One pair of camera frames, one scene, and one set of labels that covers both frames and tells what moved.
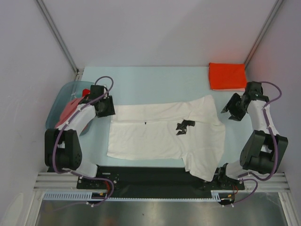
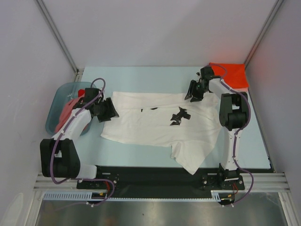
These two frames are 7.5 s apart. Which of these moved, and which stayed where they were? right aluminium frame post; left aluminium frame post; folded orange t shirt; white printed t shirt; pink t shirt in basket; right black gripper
Moved: right black gripper; white printed t shirt
Stayed: right aluminium frame post; pink t shirt in basket; folded orange t shirt; left aluminium frame post
